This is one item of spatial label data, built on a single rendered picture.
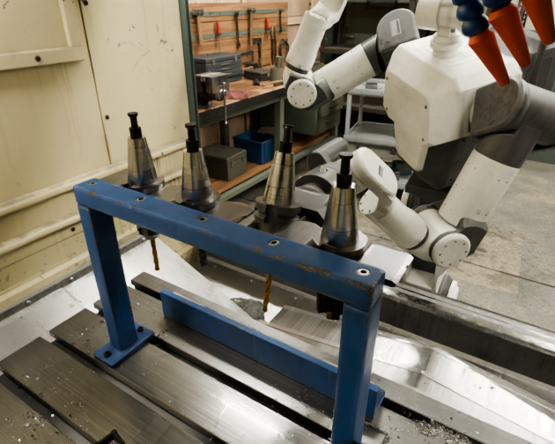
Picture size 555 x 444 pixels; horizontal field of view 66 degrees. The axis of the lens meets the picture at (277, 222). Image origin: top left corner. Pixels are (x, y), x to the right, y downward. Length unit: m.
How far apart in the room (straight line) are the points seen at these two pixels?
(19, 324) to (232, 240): 0.70
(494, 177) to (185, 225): 0.58
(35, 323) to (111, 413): 0.40
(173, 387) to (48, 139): 0.59
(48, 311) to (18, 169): 0.33
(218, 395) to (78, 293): 0.53
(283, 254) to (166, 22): 0.89
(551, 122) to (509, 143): 0.07
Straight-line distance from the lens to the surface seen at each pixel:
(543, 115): 0.87
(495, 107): 0.87
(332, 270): 0.44
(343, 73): 1.18
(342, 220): 0.47
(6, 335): 1.10
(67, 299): 1.14
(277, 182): 0.56
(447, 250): 0.89
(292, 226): 0.54
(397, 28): 1.17
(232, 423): 0.72
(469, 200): 0.89
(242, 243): 0.49
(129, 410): 0.77
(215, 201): 0.60
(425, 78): 0.97
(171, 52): 1.26
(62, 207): 1.10
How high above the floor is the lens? 1.47
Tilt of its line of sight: 28 degrees down
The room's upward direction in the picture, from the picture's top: straight up
